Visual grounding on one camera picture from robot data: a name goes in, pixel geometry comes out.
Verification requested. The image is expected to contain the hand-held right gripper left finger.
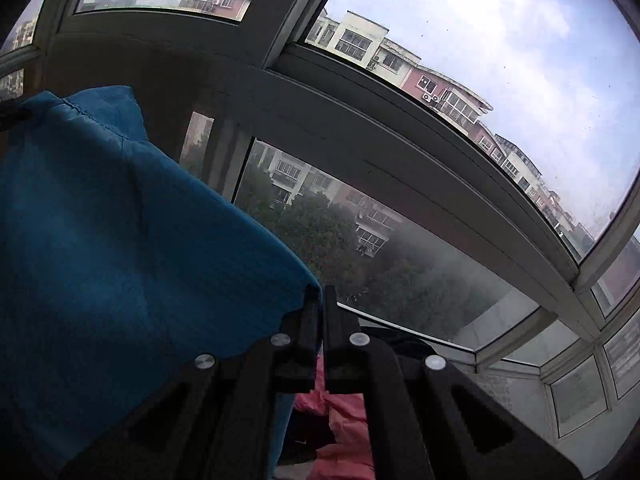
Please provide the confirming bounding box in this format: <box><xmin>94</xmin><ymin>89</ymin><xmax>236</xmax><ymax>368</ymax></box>
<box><xmin>57</xmin><ymin>292</ymin><xmax>321</xmax><ymax>480</ymax></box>

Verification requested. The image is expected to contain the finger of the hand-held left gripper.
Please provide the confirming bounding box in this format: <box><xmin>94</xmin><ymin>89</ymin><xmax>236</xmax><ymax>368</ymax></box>
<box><xmin>0</xmin><ymin>100</ymin><xmax>32</xmax><ymax>133</ymax></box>

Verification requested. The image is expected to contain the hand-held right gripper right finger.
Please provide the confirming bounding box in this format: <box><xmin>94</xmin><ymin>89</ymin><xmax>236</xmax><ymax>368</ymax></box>
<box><xmin>322</xmin><ymin>285</ymin><xmax>583</xmax><ymax>480</ymax></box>

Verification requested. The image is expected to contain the pink garment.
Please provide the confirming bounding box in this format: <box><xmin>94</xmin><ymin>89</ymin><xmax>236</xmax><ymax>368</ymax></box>
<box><xmin>292</xmin><ymin>355</ymin><xmax>376</xmax><ymax>480</ymax></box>

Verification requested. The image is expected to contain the white window frame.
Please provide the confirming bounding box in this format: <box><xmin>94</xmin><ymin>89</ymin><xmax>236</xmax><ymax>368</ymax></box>
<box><xmin>0</xmin><ymin>0</ymin><xmax>640</xmax><ymax>441</ymax></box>

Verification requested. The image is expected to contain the blue striped garment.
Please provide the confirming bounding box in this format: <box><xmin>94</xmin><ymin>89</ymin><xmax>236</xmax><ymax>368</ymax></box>
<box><xmin>0</xmin><ymin>85</ymin><xmax>323</xmax><ymax>480</ymax></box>

